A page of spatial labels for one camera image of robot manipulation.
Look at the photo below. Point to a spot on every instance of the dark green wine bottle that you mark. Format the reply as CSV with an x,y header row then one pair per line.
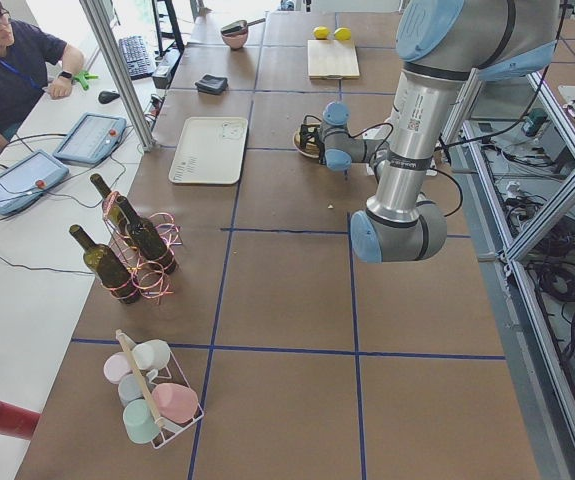
x,y
106,265

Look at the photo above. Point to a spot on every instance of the wooden cutting board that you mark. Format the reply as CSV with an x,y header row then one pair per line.
x,y
332,59

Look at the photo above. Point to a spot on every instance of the blue teach pendant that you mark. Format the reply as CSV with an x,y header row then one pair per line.
x,y
25,182
91,139

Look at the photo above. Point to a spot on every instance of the white bear tray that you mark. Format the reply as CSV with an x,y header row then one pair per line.
x,y
210,151

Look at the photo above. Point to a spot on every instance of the grey cup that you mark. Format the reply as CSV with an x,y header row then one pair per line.
x,y
129,390

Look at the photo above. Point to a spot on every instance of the pink cup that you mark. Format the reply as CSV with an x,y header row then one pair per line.
x,y
175,402

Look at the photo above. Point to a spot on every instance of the black computer mouse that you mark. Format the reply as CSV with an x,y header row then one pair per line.
x,y
105,97

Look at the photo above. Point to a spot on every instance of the whole yellow lemon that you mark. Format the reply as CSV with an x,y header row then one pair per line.
x,y
321,32

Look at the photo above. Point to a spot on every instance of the metal scoop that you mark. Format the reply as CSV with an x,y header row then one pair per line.
x,y
239,26

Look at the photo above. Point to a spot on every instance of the folded grey cloth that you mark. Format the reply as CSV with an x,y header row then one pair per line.
x,y
214,85

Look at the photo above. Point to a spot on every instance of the green clamp tool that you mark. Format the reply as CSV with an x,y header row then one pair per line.
x,y
83,78

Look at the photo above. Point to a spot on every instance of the yellow lemon half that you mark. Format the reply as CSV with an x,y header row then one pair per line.
x,y
342,34

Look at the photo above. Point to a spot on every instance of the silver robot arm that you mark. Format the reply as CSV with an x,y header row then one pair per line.
x,y
440,43

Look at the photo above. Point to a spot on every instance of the mint green cup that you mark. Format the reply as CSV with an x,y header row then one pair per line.
x,y
139,423

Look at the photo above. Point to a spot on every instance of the person in dark shirt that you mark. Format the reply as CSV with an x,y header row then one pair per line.
x,y
32,63

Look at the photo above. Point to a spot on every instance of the black keyboard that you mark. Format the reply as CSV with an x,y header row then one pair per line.
x,y
135,53

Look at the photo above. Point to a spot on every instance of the pink bowl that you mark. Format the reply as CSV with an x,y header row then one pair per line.
x,y
235,39

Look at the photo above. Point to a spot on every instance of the white cup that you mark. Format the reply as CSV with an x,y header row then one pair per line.
x,y
151,354

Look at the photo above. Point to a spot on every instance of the far blue teach pendant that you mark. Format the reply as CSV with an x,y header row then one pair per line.
x,y
91,139

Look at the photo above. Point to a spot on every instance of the lilac cup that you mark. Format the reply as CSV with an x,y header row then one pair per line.
x,y
116,367

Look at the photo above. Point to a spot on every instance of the aluminium frame post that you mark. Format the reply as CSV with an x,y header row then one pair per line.
x,y
99,22

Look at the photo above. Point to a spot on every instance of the black computer box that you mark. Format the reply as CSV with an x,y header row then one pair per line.
x,y
165,70

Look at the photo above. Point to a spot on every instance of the copper wire bottle rack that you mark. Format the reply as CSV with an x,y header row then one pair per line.
x,y
148,276

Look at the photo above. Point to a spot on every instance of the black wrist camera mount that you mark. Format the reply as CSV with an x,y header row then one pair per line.
x,y
310,122

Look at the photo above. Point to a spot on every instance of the red cylinder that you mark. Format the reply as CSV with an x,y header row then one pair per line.
x,y
17,422

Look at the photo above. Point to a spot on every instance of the near blue teach pendant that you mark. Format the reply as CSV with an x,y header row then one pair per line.
x,y
25,182

